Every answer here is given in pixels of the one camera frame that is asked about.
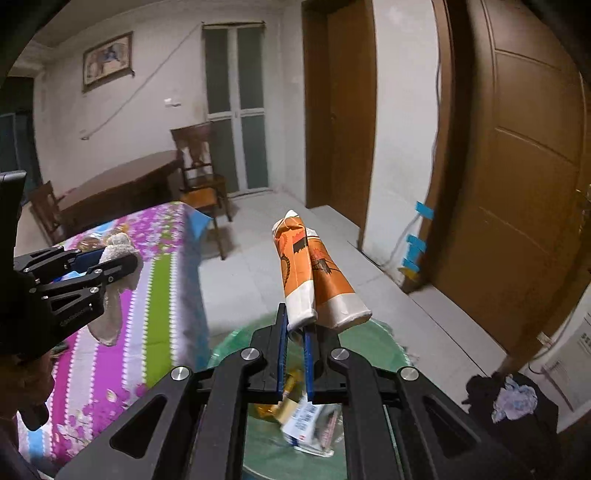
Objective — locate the white wall switch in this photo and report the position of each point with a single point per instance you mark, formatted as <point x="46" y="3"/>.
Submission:
<point x="171" y="101"/>

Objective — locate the trash bin with green bag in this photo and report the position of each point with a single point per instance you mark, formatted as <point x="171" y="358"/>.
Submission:
<point x="383" y="346"/>

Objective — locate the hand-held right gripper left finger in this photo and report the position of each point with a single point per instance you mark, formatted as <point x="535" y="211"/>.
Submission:
<point x="280" y="355"/>

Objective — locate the crumpled white tissue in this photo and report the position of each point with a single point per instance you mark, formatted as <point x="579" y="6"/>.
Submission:
<point x="515" y="397"/>

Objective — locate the blue tape piece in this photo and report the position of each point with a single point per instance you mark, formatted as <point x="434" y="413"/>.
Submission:
<point x="415" y="244"/>
<point x="408" y="265"/>
<point x="425" y="210"/>

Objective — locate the crushed orange paper cup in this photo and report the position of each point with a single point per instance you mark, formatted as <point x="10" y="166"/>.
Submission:
<point x="314" y="277"/>

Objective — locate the glass double door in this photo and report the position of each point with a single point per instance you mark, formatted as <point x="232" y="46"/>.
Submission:
<point x="236" y="106"/>

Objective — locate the white and blue box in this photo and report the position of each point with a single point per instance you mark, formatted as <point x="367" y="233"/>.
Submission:
<point x="302" y="422"/>

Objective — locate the floral striped tablecloth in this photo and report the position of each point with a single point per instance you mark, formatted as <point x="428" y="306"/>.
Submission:
<point x="138" y="323"/>

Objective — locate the person's left hand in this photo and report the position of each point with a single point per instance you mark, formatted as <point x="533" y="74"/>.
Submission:
<point x="23" y="383"/>

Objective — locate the white appliance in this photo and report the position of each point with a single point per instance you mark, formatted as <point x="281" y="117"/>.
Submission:
<point x="568" y="360"/>

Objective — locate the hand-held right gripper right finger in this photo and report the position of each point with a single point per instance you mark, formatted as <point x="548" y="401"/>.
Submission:
<point x="308" y="369"/>

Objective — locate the framed picture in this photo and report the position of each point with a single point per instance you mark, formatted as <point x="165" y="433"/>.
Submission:
<point x="107" y="60"/>

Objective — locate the dark window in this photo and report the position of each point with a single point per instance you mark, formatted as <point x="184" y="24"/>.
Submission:
<point x="14" y="152"/>

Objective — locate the plain wooden door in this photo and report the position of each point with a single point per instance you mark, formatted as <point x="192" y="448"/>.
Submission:
<point x="341" y="115"/>

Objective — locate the white and pink box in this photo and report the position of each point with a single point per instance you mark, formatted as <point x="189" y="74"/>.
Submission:
<point x="333" y="427"/>

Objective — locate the gold packet box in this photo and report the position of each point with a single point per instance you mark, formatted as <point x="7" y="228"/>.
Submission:
<point x="291" y="401"/>

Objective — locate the panelled wooden door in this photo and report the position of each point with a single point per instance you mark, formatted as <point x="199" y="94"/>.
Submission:
<point x="517" y="161"/>

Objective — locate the round wooden table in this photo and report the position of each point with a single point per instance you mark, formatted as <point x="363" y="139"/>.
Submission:
<point x="120" y="184"/>

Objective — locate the wooden chair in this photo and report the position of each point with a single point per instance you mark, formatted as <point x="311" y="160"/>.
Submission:
<point x="198" y="175"/>
<point x="44" y="207"/>

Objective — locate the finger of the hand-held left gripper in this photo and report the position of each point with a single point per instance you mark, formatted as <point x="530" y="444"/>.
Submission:
<point x="83" y="295"/>
<point x="90" y="259"/>

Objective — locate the grey knitted sock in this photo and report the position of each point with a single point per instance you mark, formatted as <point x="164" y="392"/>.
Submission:
<point x="121" y="243"/>

